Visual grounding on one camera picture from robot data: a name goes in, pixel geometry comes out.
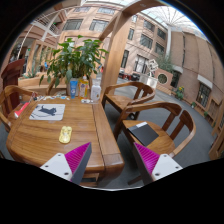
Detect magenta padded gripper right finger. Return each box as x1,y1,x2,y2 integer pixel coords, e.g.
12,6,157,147
133,143,182,185

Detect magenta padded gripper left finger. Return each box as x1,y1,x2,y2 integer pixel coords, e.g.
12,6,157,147
41,143,92,185

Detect yellow computer mouse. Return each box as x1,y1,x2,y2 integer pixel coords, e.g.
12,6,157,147
59,126,72,144

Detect grey mouse pad with cat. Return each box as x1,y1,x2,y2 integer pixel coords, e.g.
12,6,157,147
29,104,65,121

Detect black notebook on chair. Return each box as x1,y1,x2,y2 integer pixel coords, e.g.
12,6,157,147
128,122,158,146

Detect near right wooden chair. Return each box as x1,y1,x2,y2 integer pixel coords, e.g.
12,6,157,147
113,101,197,186

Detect wooden chair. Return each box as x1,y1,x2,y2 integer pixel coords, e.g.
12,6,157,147
101,81,157,121
0,85,38,132
113,101,197,186

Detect wooden table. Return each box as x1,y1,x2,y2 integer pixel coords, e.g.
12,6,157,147
6,98,124,185

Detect far right wooden chair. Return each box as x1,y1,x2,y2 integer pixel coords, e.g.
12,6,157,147
101,81,157,121

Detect red book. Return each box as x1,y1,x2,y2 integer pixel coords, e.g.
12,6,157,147
14,102,30,118

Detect white plastic bottle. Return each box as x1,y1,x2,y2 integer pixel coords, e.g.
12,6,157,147
91,82,101,101

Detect yellow liquid bottle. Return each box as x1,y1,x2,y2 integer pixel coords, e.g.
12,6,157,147
79,75,89,99

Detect blue tube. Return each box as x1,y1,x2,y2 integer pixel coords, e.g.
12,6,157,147
70,80,78,99

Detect left wooden chair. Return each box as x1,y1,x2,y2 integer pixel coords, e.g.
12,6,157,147
0,85,38,132

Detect white sculpture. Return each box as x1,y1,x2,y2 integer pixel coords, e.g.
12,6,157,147
146,59,158,77

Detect green potted plant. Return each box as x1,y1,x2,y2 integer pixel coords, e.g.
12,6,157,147
46,38,108,95

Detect dark wooden lectern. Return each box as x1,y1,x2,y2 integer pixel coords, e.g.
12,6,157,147
0,58,27,101

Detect wooden pillar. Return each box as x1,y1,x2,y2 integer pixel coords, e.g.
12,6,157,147
99,0,163,91

